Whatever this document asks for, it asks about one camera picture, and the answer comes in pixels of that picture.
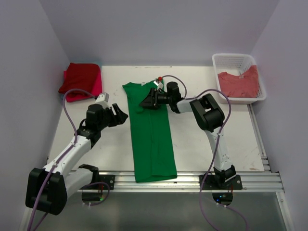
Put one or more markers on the salmon t shirt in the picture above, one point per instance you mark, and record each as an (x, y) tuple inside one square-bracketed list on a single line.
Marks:
[(243, 86)]

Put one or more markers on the white plastic basket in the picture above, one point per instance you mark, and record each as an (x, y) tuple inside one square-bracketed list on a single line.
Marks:
[(237, 64)]

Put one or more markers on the dark red folded shirt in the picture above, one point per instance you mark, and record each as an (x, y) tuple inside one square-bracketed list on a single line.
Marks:
[(80, 76)]

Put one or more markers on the aluminium mounting rail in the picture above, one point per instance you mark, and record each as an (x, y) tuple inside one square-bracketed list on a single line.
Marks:
[(190, 181)]

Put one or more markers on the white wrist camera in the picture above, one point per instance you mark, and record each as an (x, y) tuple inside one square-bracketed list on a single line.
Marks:
[(102, 100), (159, 82)]

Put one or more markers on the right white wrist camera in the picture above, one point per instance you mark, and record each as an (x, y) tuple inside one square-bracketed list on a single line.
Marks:
[(159, 82)]

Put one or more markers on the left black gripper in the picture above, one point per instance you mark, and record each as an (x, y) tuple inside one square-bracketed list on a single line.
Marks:
[(119, 118)]

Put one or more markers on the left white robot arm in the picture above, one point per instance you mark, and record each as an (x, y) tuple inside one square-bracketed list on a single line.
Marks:
[(49, 188)]

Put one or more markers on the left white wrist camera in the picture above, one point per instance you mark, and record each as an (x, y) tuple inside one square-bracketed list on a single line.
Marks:
[(102, 100)]

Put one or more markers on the pink folded shirt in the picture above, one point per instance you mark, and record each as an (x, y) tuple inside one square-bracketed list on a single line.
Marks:
[(96, 89)]

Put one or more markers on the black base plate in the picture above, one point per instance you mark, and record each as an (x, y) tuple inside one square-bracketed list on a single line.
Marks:
[(108, 180), (233, 184)]

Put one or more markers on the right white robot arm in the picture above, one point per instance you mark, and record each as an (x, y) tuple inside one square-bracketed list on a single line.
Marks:
[(210, 119)]

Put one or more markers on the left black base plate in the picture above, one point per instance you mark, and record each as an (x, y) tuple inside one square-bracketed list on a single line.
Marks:
[(108, 180)]

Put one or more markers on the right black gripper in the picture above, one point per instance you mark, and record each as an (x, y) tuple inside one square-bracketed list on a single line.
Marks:
[(150, 101)]

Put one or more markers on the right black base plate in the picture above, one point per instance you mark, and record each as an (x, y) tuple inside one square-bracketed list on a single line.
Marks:
[(233, 184)]

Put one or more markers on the green t shirt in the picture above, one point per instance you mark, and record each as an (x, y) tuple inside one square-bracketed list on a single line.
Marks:
[(152, 145)]

